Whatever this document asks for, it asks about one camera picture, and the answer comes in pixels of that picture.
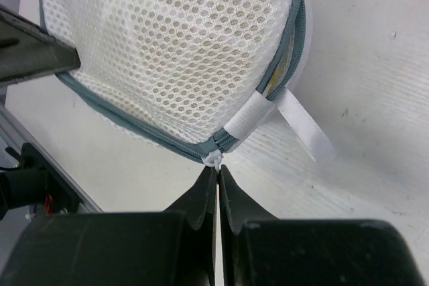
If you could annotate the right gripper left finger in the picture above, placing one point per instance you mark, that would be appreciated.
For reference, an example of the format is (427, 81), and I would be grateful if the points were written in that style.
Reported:
(172, 247)

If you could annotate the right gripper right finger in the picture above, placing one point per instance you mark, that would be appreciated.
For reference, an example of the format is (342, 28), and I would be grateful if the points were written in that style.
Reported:
(261, 249)

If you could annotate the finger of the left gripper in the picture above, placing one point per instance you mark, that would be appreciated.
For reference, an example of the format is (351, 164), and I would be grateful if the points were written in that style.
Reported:
(28, 52)

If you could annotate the white mesh laundry bag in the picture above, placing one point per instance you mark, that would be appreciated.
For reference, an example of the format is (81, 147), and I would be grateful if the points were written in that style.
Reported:
(188, 75)

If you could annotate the yellow bra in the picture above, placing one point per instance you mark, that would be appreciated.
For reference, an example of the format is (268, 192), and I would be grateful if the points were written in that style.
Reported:
(282, 68)

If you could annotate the aluminium mounting rail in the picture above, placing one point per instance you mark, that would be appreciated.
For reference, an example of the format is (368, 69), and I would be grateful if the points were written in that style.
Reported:
(15, 135)

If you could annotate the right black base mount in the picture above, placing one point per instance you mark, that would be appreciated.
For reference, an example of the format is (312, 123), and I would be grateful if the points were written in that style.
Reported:
(34, 182)

